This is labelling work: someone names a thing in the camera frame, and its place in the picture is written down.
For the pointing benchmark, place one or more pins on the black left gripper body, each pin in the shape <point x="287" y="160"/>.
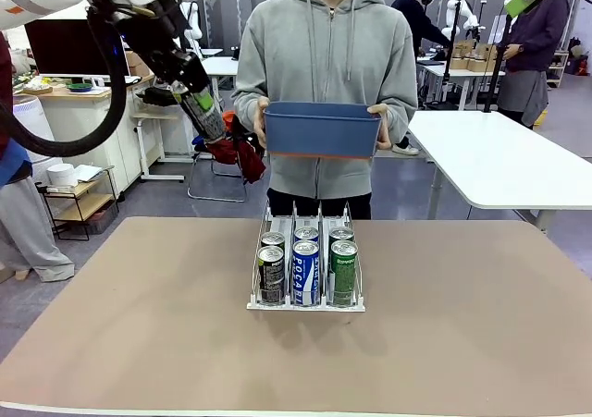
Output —
<point x="171" y="47"/>

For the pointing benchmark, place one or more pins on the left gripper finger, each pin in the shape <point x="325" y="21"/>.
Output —
<point x="202" y="100"/>
<point x="181" y="95"/>

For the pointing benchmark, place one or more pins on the black beverage can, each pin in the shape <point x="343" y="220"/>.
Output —
<point x="273" y="239"/>
<point x="213" y="128"/>
<point x="272" y="278"/>

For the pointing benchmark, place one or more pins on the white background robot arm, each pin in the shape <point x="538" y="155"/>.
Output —
<point x="451" y="19"/>
<point x="194" y="21"/>

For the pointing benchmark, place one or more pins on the person's left forearm grey sleeve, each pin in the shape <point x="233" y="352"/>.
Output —
<point x="404" y="112"/>

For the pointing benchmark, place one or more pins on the person's right forearm grey sleeve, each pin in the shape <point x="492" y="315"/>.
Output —
<point x="245" y="107"/>

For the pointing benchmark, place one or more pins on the blue Pocari beverage can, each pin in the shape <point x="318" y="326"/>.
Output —
<point x="306" y="233"/>
<point x="305" y="273"/>

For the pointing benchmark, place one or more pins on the green beverage can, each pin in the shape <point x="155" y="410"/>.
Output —
<point x="343" y="273"/>
<point x="341" y="233"/>

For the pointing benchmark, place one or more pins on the person's right hand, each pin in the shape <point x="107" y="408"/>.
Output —
<point x="259" y="121"/>

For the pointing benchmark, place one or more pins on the person's left hand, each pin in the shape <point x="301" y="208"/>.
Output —
<point x="386" y="128"/>

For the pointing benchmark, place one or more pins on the black bag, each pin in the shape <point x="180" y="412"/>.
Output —
<point x="157" y="97"/>

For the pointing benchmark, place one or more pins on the small wooden side table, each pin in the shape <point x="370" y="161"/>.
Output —
<point x="157" y="116"/>

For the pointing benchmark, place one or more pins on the orange garment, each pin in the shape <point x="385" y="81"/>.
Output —
<point x="229" y="120"/>

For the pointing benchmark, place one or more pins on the brown cardboard box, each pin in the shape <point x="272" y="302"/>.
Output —
<point x="139" y="65"/>

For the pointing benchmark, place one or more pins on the white background desk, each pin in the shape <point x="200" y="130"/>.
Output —
<point x="222" y="65"/>

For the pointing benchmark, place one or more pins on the person in purple hoodie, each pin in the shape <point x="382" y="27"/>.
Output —
<point x="532" y="42"/>

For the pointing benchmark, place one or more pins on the small cardboard box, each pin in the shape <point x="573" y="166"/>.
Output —
<point x="462" y="56"/>
<point x="485" y="58"/>

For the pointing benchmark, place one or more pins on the black tripod pole stand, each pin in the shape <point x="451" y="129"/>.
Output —
<point x="499" y="65"/>
<point x="451" y="52"/>

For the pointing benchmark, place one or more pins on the red jacket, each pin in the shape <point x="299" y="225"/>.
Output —
<point x="245" y="158"/>

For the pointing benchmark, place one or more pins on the white background table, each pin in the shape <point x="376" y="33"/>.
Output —
<point x="462" y="74"/>

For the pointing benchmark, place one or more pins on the white cabinet with wooden top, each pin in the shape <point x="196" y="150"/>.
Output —
<point x="92" y="126"/>

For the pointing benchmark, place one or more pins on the green bowl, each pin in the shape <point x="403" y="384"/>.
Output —
<point x="79" y="87"/>

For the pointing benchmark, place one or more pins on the standing person in dark jacket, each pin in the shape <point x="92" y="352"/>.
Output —
<point x="418" y="19"/>

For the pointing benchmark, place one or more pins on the black computer monitor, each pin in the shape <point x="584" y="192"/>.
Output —
<point x="60" y="47"/>

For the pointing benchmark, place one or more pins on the yellow plastic basket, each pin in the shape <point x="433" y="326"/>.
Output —
<point x="541" y="118"/>

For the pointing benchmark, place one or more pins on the white paper sheet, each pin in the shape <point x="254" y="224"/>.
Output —
<point x="88" y="173"/>

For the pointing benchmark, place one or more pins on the person in grey hoodie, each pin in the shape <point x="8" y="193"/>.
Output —
<point x="324" y="56"/>

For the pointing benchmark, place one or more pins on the white cylinder roll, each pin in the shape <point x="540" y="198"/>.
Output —
<point x="61" y="175"/>

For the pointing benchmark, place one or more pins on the white air purifier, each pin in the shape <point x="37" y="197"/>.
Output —
<point x="28" y="114"/>

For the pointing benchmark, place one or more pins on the large white table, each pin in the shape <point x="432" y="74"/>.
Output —
<point x="499" y="158"/>

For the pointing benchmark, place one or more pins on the white sneaker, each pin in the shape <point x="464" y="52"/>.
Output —
<point x="406" y="149"/>

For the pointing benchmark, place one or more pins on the person in red top and grey trousers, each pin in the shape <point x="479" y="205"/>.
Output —
<point x="28" y="232"/>

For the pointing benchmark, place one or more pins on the black metal frame chair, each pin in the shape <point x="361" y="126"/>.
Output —
<point x="217" y="195"/>

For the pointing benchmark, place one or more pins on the black frame wooden side rack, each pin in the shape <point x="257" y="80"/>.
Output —
<point x="83" y="199"/>

